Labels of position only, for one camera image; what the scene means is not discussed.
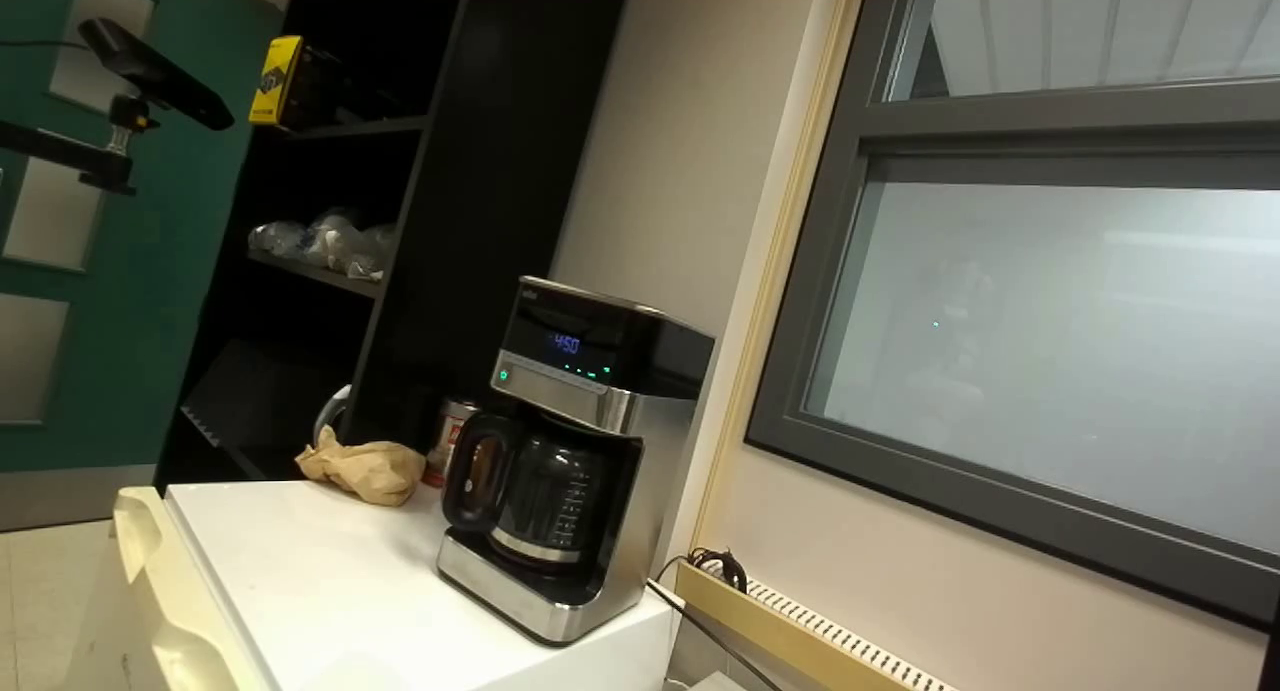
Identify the black and steel coffee maker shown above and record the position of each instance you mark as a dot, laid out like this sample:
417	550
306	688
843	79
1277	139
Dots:
590	371

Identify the crumpled brown paper bag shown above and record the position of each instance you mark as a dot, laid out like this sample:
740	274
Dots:
365	468

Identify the beige baseboard heater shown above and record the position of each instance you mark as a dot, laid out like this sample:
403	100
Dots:
800	631

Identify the heap of clear plastic bags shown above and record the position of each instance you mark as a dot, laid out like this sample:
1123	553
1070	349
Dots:
330	241

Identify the glass coffee carafe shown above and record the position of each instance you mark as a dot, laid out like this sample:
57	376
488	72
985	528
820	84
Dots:
540	491

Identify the black shelf unit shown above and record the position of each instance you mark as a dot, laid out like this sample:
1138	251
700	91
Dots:
470	171

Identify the yellow and black box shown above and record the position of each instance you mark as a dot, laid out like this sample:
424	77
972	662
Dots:
277	81

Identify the green door with glass panes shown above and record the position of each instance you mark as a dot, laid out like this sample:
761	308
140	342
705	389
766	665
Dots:
90	271

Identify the camera on mount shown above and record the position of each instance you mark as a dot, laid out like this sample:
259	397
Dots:
150	71

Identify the silver and red tin can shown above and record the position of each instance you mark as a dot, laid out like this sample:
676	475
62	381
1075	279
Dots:
452	441

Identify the grey framed window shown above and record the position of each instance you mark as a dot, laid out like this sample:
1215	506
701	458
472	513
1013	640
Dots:
1040	301

